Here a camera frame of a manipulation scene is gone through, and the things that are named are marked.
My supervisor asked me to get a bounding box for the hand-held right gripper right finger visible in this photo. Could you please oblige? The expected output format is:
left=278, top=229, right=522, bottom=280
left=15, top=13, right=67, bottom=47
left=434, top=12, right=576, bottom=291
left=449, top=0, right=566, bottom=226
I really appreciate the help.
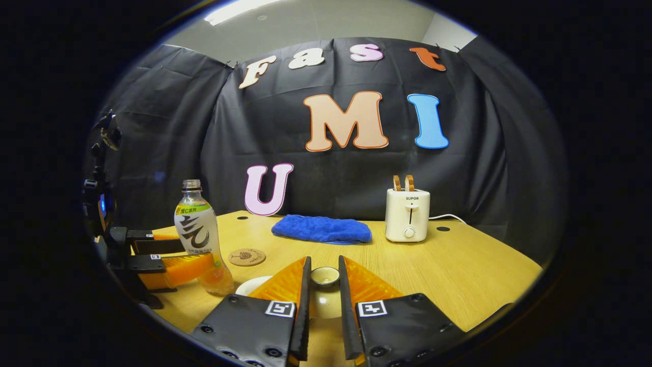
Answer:
left=338, top=256, right=465, bottom=367

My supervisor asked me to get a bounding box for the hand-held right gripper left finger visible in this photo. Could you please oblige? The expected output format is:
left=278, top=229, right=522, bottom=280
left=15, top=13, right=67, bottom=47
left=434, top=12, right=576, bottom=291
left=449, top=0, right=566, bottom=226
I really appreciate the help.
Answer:
left=189, top=256, right=312, bottom=367

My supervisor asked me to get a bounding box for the white teacup lid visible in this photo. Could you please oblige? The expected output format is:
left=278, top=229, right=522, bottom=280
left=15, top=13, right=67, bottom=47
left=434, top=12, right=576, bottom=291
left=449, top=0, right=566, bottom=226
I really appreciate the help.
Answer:
left=309, top=266, right=343, bottom=321

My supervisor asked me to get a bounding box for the clear water bottle orange label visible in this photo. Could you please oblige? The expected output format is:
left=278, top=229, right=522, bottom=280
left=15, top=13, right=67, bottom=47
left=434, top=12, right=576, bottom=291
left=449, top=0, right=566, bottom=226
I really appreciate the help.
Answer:
left=174, top=179, right=235, bottom=296

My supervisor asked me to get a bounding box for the white ceramic teacup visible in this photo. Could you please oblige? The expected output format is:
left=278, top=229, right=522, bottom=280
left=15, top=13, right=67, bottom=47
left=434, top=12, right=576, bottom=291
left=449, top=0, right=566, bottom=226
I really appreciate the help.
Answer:
left=235, top=276, right=274, bottom=297

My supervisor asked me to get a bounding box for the round cork coaster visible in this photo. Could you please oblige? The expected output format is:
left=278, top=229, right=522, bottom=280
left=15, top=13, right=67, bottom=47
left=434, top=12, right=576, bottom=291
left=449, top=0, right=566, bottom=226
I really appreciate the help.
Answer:
left=228, top=248, right=267, bottom=267

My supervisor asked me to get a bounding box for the blue folded towel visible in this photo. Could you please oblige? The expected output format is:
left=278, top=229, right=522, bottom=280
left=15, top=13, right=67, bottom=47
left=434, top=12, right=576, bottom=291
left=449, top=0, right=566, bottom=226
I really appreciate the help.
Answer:
left=270, top=214, right=373, bottom=246

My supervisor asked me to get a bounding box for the cream toaster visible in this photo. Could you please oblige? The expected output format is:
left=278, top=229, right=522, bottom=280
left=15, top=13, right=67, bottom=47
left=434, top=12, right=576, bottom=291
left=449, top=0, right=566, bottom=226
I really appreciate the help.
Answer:
left=385, top=188, right=431, bottom=243

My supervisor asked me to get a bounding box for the black backdrop cloth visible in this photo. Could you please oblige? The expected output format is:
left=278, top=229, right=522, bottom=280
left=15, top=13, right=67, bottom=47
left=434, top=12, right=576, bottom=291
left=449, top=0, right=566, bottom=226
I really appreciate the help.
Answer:
left=84, top=36, right=568, bottom=266

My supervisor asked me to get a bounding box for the ceiling light panel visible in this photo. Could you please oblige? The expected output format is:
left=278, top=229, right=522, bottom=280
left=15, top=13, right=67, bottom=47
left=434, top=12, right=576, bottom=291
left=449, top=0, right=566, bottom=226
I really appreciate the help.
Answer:
left=204, top=0, right=283, bottom=26

